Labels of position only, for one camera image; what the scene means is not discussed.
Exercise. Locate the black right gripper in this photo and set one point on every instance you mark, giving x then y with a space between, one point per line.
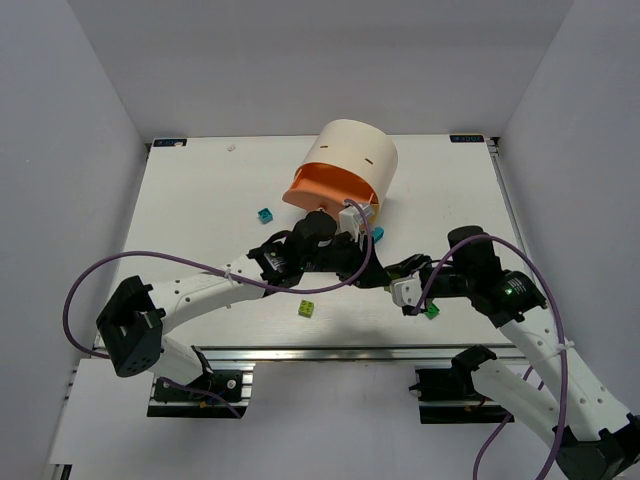
422 273

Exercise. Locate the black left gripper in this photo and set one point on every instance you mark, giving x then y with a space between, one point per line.
350 257

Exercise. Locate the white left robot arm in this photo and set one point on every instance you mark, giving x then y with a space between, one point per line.
136 322

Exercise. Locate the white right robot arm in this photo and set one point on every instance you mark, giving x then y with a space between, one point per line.
590 434

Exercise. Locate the long teal lego brick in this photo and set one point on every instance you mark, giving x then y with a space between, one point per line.
377 234

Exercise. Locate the dark green long lego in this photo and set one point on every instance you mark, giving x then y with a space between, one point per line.
432 311

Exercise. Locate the yellow drawer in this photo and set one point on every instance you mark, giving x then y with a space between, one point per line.
374 206

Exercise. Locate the lime square lego front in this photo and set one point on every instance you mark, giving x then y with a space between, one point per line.
306 308

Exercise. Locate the small teal square lego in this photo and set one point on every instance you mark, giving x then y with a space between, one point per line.
265 215

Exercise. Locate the cream cylindrical drawer container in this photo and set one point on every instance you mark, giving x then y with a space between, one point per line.
359 148

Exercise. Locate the right blue corner label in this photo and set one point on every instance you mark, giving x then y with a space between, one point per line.
466 138

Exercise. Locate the blue corner label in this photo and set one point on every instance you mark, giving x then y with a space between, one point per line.
169 143
466 138

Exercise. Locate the left blue corner label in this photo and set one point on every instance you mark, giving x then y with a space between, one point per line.
169 143

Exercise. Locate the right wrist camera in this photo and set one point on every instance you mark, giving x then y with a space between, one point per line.
406 291

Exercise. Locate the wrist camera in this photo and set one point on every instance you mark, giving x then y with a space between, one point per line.
406 291
351 220

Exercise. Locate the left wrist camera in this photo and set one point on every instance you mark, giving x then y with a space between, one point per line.
351 220

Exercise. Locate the aluminium front rail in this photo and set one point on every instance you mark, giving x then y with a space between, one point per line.
405 353

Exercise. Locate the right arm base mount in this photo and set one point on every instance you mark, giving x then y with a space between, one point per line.
447 396

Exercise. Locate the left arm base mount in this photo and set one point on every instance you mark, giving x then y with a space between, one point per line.
223 391

